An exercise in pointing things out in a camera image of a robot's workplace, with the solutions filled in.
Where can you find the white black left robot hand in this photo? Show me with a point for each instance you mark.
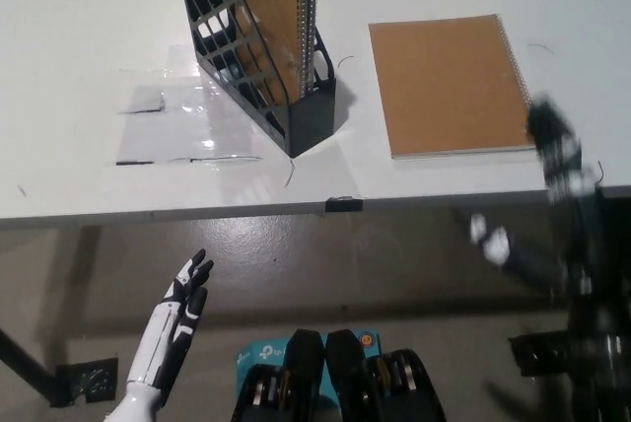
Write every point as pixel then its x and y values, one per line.
pixel 158 338

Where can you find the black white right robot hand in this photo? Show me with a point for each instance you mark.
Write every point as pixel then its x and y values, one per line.
pixel 554 146

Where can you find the black mesh book holder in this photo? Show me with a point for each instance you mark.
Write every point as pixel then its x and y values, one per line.
pixel 310 121

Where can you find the black floor tape patch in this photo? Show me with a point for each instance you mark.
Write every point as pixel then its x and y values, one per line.
pixel 86 382
pixel 537 353

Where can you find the teal tp-link box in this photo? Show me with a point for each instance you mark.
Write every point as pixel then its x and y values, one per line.
pixel 261 353

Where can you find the brown spiral notebook with clean cover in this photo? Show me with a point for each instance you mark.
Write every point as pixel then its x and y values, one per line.
pixel 443 87

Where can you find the black table leg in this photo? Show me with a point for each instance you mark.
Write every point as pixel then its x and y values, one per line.
pixel 24 368

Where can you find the black tape on table edge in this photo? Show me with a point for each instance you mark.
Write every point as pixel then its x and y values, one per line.
pixel 344 204

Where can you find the clear plastic tape sheet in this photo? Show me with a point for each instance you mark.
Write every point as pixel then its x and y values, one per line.
pixel 187 116

